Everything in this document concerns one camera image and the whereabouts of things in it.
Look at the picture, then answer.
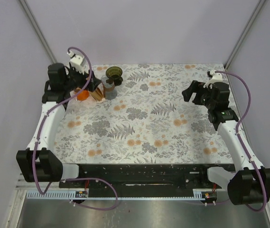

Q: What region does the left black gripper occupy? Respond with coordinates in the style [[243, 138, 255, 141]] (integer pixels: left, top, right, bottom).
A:
[[64, 66, 101, 93]]

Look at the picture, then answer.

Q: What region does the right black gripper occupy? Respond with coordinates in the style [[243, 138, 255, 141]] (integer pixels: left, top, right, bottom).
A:
[[181, 80, 215, 110]]

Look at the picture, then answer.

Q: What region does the glass coffee carafe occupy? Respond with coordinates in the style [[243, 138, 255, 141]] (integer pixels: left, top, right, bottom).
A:
[[101, 76, 117, 100]]

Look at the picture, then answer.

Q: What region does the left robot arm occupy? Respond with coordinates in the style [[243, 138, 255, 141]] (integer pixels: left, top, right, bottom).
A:
[[16, 63, 96, 188]]

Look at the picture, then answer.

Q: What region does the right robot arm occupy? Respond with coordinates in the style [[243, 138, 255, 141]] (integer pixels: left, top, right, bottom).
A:
[[182, 80, 270, 207]]

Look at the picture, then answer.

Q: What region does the brown coffee filter stack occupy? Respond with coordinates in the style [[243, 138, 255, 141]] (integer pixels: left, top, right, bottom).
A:
[[89, 87, 104, 102]]

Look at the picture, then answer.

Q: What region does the dark green dripper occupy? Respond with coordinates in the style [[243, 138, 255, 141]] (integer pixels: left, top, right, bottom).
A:
[[106, 66, 123, 86]]

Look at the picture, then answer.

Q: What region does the glass of orange liquid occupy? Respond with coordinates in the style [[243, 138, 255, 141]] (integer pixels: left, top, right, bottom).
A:
[[74, 88, 90, 101]]

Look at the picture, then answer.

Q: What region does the floral tablecloth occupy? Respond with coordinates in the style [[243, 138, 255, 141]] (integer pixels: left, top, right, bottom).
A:
[[54, 64, 233, 164]]

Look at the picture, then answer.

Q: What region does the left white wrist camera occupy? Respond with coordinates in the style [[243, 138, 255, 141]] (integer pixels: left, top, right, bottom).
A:
[[67, 51, 86, 74]]

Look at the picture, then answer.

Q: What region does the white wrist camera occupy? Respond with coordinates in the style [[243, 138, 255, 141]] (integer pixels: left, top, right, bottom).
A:
[[203, 70, 223, 88], [67, 51, 86, 74]]

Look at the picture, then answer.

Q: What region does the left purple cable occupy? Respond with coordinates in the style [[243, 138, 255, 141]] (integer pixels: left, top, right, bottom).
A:
[[31, 47, 119, 210]]

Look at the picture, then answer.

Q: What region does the purple cable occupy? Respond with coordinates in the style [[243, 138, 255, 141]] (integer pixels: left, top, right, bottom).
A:
[[186, 71, 268, 212], [31, 47, 119, 210]]

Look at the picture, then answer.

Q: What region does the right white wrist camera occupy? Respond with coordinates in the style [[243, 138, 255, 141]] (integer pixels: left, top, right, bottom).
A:
[[203, 70, 223, 88]]

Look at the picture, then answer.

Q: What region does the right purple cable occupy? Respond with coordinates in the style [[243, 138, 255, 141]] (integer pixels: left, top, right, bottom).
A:
[[186, 71, 268, 212]]

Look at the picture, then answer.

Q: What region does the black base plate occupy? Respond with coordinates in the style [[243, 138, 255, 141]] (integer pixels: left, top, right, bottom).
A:
[[58, 163, 235, 190]]

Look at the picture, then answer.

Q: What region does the white slotted cable duct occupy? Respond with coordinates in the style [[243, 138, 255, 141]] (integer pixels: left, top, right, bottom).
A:
[[26, 190, 211, 201]]

